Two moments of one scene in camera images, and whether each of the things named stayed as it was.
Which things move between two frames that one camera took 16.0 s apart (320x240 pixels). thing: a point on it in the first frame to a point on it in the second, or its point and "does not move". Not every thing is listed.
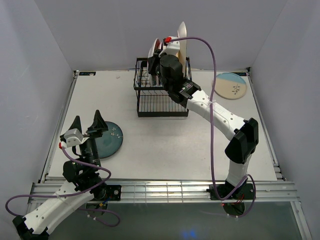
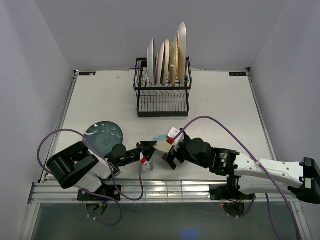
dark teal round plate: [110, 142] does not move
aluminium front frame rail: [186, 192] does not move
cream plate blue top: [230, 86] to [162, 143]
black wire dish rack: [153, 101] does not move
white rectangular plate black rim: [182, 33] does not move
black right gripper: [153, 61] to [169, 157]
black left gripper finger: [76, 124] to [146, 145]
